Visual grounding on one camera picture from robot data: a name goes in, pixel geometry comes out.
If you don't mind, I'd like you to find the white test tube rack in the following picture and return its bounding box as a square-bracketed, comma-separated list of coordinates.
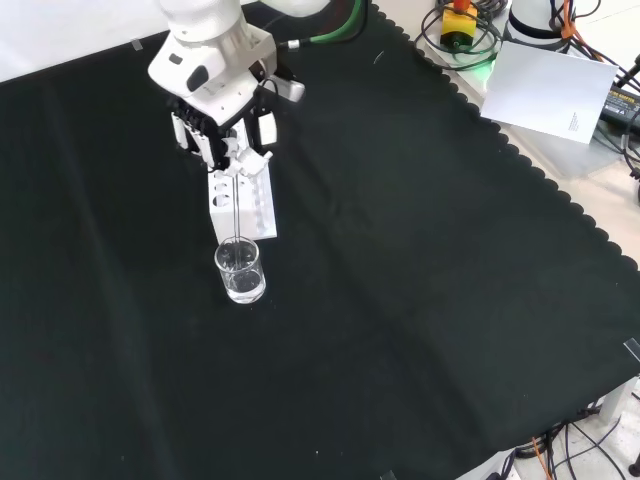
[206, 159, 279, 246]

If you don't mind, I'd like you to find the orange floor cable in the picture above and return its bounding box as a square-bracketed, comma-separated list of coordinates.
[530, 433, 553, 480]

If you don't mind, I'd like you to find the green cable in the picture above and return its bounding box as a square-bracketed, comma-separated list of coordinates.
[277, 0, 372, 52]

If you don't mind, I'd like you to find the clear glass beaker with liquid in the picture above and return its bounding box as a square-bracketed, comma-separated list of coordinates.
[213, 237, 267, 305]

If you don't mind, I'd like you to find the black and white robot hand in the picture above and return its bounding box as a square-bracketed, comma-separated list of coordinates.
[168, 63, 280, 180]

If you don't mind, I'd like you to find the clear glass rod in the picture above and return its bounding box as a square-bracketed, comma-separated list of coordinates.
[231, 172, 244, 281]

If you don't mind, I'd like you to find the black bench cloth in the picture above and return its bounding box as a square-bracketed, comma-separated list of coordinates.
[0, 0, 640, 480]

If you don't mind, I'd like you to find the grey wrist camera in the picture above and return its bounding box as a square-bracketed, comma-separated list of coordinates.
[271, 76, 307, 104]

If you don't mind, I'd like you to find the yellow stop button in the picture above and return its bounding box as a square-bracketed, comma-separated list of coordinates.
[439, 0, 477, 52]

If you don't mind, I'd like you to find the white table leg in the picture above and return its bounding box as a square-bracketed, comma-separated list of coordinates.
[598, 375, 640, 425]

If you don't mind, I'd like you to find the pale white board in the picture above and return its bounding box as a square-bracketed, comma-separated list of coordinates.
[478, 40, 621, 147]

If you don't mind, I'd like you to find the black power adapter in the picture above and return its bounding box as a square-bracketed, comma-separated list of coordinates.
[598, 83, 640, 132]

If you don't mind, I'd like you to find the black floor cable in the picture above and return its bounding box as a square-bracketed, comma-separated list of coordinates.
[549, 404, 640, 480]

